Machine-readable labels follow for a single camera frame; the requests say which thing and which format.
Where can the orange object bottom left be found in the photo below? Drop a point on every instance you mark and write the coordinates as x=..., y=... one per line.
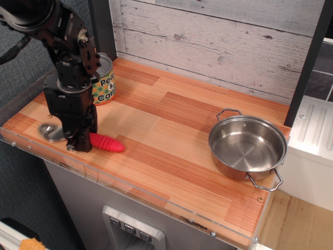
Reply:
x=31, y=244

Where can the red handled metal spoon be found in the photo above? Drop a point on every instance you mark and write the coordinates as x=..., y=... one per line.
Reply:
x=54, y=133

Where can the black vertical post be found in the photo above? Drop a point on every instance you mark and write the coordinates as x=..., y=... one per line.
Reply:
x=102, y=27
x=319, y=34

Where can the white drainboard sink unit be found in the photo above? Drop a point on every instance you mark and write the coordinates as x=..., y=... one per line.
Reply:
x=307, y=169

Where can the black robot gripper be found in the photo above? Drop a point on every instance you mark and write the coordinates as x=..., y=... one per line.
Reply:
x=75, y=108

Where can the silver two-handled pot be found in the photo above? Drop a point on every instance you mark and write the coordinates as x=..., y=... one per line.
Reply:
x=248, y=148

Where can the black vertical post left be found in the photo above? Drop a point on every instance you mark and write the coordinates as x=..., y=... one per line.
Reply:
x=102, y=27

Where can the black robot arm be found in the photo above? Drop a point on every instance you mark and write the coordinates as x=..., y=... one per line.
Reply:
x=63, y=33

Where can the grey dispenser button panel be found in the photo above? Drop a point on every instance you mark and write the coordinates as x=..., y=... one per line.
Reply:
x=127, y=232

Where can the clear acrylic edge guard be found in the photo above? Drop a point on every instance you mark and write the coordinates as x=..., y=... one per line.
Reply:
x=85, y=190

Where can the peas and carrots can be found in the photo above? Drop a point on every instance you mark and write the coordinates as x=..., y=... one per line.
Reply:
x=104, y=89

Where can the black vertical post right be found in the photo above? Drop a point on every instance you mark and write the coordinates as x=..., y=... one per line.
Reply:
x=319, y=34

